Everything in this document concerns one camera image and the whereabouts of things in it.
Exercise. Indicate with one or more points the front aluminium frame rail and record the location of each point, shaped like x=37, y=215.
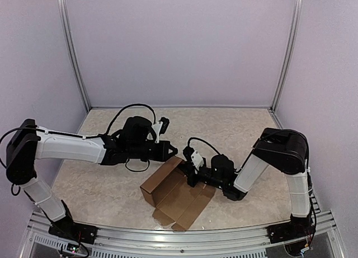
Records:
x=250, y=241

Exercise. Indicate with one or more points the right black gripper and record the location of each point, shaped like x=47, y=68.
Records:
x=191, y=181

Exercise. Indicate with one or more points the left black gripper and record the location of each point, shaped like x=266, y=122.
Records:
x=163, y=155

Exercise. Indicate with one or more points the small circuit board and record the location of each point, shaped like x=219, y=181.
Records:
x=69, y=248

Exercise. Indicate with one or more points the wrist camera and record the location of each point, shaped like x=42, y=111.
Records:
x=160, y=128
x=194, y=158

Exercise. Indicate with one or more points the brown cardboard box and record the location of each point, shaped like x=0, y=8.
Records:
x=175, y=203

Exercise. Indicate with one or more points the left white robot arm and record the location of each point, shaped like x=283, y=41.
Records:
x=31, y=142

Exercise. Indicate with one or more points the right aluminium corner post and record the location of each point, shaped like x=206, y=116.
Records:
x=288, y=54

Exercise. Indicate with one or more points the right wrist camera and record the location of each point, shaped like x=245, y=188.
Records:
x=194, y=158

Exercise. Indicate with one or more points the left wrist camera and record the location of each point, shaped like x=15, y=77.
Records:
x=160, y=128

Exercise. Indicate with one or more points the left aluminium corner post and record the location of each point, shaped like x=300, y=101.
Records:
x=64, y=18

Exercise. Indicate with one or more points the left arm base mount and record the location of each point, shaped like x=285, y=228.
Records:
x=67, y=228

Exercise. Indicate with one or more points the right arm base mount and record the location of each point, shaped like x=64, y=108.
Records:
x=295, y=228

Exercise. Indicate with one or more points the aluminium corner post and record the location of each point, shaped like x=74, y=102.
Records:
x=64, y=18
x=288, y=54

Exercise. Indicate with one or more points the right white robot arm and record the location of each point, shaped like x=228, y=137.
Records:
x=284, y=149

